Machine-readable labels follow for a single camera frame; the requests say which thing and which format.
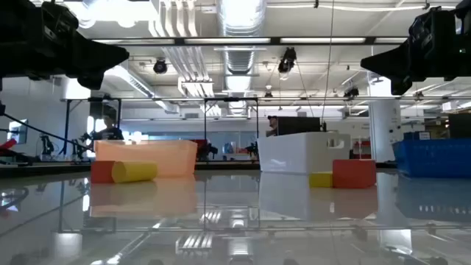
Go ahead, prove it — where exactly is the blue crate with white label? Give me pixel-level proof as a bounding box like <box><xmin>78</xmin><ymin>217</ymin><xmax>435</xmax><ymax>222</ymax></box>
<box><xmin>403</xmin><ymin>131</ymin><xmax>431</xmax><ymax>141</ymax></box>

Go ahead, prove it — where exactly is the white ceiling duct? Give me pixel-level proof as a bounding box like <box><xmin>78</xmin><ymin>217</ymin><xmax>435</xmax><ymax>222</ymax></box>
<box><xmin>105</xmin><ymin>64</ymin><xmax>180</xmax><ymax>113</ymax></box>

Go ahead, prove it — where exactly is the large red block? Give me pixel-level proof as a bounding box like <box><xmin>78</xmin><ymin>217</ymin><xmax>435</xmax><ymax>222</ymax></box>
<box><xmin>332</xmin><ymin>158</ymin><xmax>378</xmax><ymax>189</ymax></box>

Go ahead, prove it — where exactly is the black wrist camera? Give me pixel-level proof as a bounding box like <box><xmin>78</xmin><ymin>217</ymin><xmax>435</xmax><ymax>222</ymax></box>
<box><xmin>407</xmin><ymin>6</ymin><xmax>458</xmax><ymax>49</ymax></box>
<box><xmin>40</xmin><ymin>1</ymin><xmax>79</xmax><ymax>38</ymax></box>

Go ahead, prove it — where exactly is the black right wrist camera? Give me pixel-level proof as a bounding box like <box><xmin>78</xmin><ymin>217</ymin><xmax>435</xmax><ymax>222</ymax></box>
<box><xmin>407</xmin><ymin>6</ymin><xmax>458</xmax><ymax>49</ymax></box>

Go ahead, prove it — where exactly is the yellow rectangular block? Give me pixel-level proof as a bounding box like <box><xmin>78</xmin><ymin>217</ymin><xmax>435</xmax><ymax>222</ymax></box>
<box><xmin>308</xmin><ymin>172</ymin><xmax>334</xmax><ymax>188</ymax></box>

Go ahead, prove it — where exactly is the black box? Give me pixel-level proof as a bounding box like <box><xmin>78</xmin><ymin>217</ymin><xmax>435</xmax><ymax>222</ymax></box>
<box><xmin>447</xmin><ymin>113</ymin><xmax>471</xmax><ymax>139</ymax></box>

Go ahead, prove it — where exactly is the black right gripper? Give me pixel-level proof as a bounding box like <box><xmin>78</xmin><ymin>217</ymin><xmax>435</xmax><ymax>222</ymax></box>
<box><xmin>360</xmin><ymin>14</ymin><xmax>471</xmax><ymax>96</ymax></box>

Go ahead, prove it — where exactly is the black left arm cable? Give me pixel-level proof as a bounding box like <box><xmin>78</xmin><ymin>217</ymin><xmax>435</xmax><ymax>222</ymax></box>
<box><xmin>0</xmin><ymin>111</ymin><xmax>93</xmax><ymax>152</ymax></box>

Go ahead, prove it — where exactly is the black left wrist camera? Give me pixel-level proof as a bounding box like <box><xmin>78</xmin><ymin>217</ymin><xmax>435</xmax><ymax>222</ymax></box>
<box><xmin>40</xmin><ymin>1</ymin><xmax>79</xmax><ymax>38</ymax></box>

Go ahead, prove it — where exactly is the red storage shelf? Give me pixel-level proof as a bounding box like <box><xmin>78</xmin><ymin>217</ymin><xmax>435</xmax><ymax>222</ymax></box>
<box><xmin>352</xmin><ymin>139</ymin><xmax>371</xmax><ymax>160</ymax></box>

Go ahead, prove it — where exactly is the small red cube block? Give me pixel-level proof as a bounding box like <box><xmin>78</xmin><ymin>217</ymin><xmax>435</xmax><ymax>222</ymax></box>
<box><xmin>90</xmin><ymin>160</ymin><xmax>116</xmax><ymax>184</ymax></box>

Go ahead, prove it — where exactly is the small lit monitor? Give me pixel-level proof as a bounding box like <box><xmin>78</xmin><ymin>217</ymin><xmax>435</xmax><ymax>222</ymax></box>
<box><xmin>7</xmin><ymin>119</ymin><xmax>29</xmax><ymax>145</ymax></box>

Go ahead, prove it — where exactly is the black metal rig frame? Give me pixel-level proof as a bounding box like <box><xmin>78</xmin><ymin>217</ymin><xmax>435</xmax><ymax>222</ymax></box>
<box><xmin>62</xmin><ymin>96</ymin><xmax>123</xmax><ymax>158</ymax></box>
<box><xmin>203</xmin><ymin>96</ymin><xmax>259</xmax><ymax>162</ymax></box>

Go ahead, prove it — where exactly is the white building pillar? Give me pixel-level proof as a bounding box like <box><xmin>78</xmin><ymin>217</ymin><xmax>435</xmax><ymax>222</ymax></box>
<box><xmin>369</xmin><ymin>79</ymin><xmax>403</xmax><ymax>163</ymax></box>

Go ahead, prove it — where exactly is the orange translucent plastic bin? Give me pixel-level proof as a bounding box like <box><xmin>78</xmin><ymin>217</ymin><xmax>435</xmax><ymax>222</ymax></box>
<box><xmin>93</xmin><ymin>139</ymin><xmax>199</xmax><ymax>177</ymax></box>

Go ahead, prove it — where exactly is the thin black hanging cable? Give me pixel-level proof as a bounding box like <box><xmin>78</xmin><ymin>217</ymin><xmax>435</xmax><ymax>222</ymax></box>
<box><xmin>322</xmin><ymin>0</ymin><xmax>335</xmax><ymax>124</ymax></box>

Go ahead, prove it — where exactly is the white ceiling pipe bundle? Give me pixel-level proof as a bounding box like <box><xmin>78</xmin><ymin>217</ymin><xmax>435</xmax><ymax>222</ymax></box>
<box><xmin>149</xmin><ymin>0</ymin><xmax>215</xmax><ymax>99</ymax></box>

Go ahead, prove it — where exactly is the blue perforated plastic bin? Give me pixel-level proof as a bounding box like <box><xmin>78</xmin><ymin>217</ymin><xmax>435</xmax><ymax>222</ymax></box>
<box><xmin>392</xmin><ymin>138</ymin><xmax>471</xmax><ymax>179</ymax></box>

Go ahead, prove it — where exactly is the white plastic bin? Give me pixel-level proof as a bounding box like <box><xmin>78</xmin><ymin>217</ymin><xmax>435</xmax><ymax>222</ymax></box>
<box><xmin>257</xmin><ymin>131</ymin><xmax>351</xmax><ymax>174</ymax></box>

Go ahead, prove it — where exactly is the black metal table frame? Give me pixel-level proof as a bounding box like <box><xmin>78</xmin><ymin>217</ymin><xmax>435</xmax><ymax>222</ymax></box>
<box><xmin>0</xmin><ymin>160</ymin><xmax>398</xmax><ymax>178</ymax></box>

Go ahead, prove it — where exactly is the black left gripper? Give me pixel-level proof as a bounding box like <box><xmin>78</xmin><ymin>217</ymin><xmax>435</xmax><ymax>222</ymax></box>
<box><xmin>0</xmin><ymin>0</ymin><xmax>130</xmax><ymax>91</ymax></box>

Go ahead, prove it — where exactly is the wide silver ceiling air duct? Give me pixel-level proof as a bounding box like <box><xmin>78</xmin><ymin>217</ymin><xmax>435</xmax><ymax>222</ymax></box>
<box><xmin>219</xmin><ymin>0</ymin><xmax>268</xmax><ymax>115</ymax></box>

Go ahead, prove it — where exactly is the black computer monitor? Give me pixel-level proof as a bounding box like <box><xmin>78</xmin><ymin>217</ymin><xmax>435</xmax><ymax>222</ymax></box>
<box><xmin>277</xmin><ymin>116</ymin><xmax>322</xmax><ymax>136</ymax></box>

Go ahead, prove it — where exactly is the black overhead light beam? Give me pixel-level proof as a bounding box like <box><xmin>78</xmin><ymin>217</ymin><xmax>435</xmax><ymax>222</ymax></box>
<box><xmin>90</xmin><ymin>36</ymin><xmax>409</xmax><ymax>46</ymax></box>

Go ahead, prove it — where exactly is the yellow cylinder block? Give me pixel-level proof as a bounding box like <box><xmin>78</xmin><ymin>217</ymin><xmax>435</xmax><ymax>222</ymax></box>
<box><xmin>111</xmin><ymin>160</ymin><xmax>158</xmax><ymax>184</ymax></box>

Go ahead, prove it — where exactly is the person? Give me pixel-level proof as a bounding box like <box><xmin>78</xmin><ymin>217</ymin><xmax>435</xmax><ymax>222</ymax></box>
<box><xmin>91</xmin><ymin>116</ymin><xmax>125</xmax><ymax>141</ymax></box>
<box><xmin>266</xmin><ymin>115</ymin><xmax>280</xmax><ymax>138</ymax></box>

